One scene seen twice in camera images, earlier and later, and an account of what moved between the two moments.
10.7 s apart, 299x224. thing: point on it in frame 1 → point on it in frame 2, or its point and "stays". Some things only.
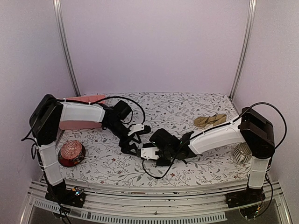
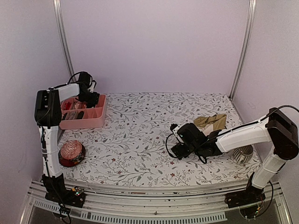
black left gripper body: (114, 129) → (88, 97)
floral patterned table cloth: (104, 163) stays
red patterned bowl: (71, 153) stays
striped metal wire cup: (242, 154) stays
